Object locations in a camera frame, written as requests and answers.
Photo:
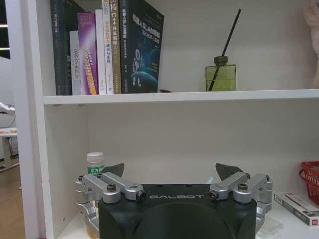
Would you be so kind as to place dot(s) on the white book, grey spine text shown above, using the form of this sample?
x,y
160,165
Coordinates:
x,y
75,64

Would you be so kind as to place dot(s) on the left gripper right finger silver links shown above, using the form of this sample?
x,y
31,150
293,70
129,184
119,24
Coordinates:
x,y
233,180

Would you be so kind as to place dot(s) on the dark blue SLAM book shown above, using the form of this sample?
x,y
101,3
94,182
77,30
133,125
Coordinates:
x,y
142,49

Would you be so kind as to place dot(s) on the pink plush toy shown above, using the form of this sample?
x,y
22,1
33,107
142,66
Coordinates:
x,y
313,30

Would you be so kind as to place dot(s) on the white and grey flat box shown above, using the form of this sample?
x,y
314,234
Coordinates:
x,y
296,206

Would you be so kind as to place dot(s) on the white bookshelf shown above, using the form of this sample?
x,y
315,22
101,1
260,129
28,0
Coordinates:
x,y
199,96

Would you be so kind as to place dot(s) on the black reed stick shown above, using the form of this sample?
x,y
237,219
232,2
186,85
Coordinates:
x,y
231,32

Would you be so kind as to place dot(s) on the small dark flat object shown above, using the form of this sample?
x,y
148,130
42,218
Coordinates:
x,y
165,90

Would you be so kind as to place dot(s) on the green glass diffuser bottle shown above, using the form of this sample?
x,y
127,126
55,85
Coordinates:
x,y
224,77

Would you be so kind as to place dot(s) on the clear bottle, green label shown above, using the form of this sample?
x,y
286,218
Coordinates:
x,y
95,161

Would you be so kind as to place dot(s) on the white book, orange spine text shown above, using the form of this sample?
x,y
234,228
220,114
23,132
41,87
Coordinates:
x,y
107,37

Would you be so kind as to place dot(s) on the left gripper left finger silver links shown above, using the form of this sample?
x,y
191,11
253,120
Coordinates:
x,y
114,183

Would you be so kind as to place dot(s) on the brown C++ book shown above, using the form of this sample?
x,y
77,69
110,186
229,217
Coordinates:
x,y
115,49

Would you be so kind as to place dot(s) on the red plastic basket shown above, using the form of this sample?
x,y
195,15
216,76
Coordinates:
x,y
311,179

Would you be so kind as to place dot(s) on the thin plain white book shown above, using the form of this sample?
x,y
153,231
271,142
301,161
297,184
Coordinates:
x,y
100,49

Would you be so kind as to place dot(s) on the purple book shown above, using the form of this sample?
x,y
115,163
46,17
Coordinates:
x,y
87,49

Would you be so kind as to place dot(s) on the dark green book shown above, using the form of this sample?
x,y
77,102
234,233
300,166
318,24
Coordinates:
x,y
61,49

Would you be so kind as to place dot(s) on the white desk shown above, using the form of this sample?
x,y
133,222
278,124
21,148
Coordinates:
x,y
7,134

